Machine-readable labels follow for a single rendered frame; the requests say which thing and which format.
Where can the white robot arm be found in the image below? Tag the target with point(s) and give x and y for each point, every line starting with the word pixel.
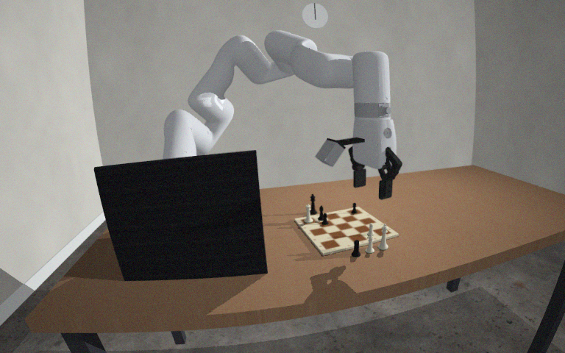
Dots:
pixel 367 73

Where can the brown and cream chessboard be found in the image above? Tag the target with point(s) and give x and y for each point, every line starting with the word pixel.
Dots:
pixel 342 230

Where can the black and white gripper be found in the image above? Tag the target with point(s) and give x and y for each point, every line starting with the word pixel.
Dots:
pixel 380 145

